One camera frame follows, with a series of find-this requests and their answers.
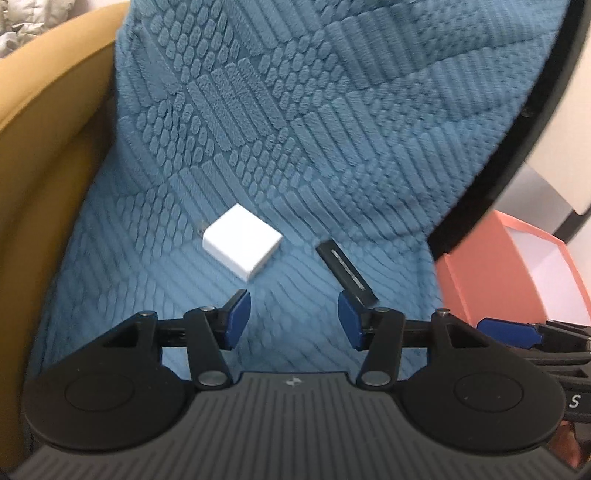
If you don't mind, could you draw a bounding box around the person's right hand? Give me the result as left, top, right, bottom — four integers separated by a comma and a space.
551, 421, 583, 470

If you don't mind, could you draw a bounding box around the blue textured chair cover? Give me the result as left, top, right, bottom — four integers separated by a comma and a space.
28, 0, 574, 385

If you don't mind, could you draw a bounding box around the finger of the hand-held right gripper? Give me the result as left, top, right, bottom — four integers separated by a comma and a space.
477, 316, 591, 370

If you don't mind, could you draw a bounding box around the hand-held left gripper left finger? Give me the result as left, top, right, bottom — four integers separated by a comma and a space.
102, 289, 252, 389

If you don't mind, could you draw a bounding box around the black bar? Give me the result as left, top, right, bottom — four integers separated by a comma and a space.
316, 239, 380, 308

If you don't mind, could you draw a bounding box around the white charger cube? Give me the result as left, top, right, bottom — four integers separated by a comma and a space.
198, 203, 284, 282

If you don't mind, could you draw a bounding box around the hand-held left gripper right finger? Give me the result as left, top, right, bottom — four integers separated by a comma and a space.
338, 289, 492, 388

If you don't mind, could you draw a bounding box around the grey duvet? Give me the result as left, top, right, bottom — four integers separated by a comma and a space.
0, 0, 77, 59

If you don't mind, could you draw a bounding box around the pink cardboard box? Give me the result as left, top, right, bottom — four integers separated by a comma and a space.
436, 209, 591, 331

